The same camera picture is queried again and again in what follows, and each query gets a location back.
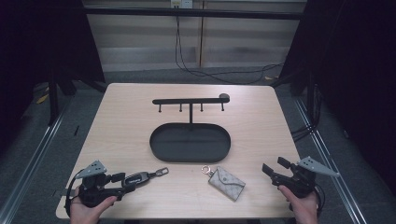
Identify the black horizontal frame bar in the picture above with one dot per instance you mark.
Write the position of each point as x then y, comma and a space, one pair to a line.
193, 13

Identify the person's right hand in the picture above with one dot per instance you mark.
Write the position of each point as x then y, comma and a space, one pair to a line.
300, 207

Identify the person's left hand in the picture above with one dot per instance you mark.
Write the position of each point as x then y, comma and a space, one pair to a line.
85, 213

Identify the yellow floor tape piece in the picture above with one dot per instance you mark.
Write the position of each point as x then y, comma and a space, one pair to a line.
42, 99

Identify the black key rack with tray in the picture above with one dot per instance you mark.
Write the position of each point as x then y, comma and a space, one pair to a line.
190, 140

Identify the metal floor rail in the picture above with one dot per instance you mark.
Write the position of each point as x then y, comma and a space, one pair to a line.
330, 161
32, 161

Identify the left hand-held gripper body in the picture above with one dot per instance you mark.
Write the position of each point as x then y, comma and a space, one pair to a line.
93, 189

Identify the dark curtain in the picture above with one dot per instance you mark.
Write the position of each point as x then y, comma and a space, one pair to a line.
46, 40
351, 77

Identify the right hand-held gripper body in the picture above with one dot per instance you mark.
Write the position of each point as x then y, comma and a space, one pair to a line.
300, 182

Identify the grey tape strip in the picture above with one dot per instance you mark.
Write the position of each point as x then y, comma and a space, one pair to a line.
64, 192

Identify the black car key fob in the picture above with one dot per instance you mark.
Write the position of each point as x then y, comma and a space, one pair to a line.
144, 178

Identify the white wall socket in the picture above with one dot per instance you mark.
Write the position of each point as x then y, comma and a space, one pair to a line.
181, 3

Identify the beige patterned key pouch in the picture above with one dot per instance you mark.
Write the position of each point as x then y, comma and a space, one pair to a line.
225, 183

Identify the black metal stand leg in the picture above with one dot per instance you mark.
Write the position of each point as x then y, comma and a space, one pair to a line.
53, 99

